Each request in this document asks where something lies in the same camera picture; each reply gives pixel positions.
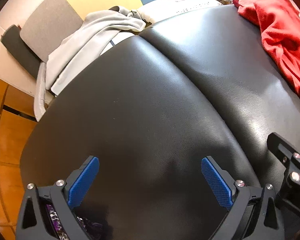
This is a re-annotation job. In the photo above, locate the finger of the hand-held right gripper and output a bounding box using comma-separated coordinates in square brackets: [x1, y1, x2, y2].
[267, 131, 300, 196]

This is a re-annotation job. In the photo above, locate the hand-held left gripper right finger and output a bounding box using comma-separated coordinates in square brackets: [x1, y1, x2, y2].
[201, 156, 288, 240]

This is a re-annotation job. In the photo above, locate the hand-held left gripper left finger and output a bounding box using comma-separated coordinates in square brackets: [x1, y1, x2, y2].
[16, 156, 100, 240]

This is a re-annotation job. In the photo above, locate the red knitted sweater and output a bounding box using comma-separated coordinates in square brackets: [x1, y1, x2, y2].
[232, 0, 300, 105]

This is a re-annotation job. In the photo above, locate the purple patterned cloth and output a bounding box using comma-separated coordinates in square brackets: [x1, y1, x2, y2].
[43, 203, 103, 240]

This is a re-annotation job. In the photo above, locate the wooden cabinet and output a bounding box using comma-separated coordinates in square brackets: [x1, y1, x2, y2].
[0, 72, 40, 233]

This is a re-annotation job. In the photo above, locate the white garment with navy trim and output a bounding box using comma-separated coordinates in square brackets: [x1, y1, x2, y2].
[51, 31, 138, 97]

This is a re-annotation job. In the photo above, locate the grey hoodie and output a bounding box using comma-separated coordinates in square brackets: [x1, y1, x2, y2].
[45, 5, 147, 90]

